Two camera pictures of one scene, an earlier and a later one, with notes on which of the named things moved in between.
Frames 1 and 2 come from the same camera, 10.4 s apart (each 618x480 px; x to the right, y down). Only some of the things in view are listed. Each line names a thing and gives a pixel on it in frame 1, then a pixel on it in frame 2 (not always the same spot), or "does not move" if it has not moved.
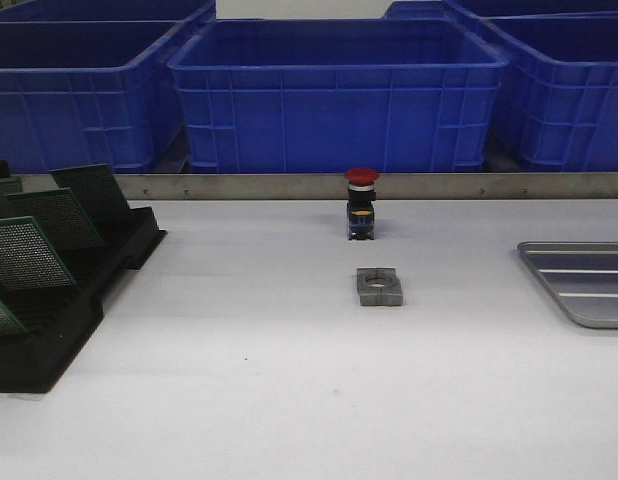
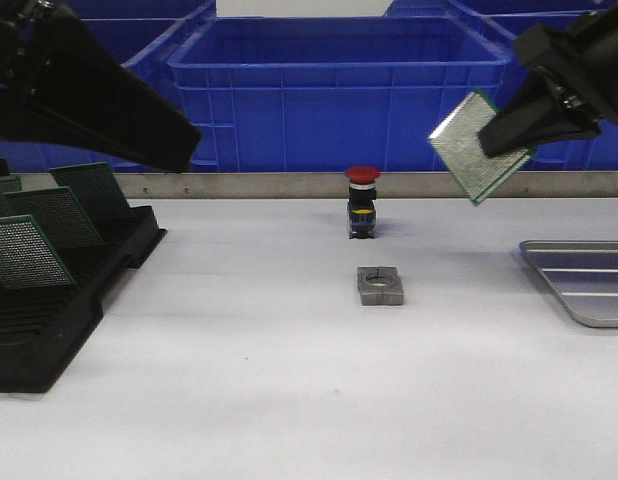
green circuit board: (21, 256) does not move
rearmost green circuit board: (98, 192) does not move
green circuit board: (2, 321) to (458, 142)
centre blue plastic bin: (322, 95) does not move
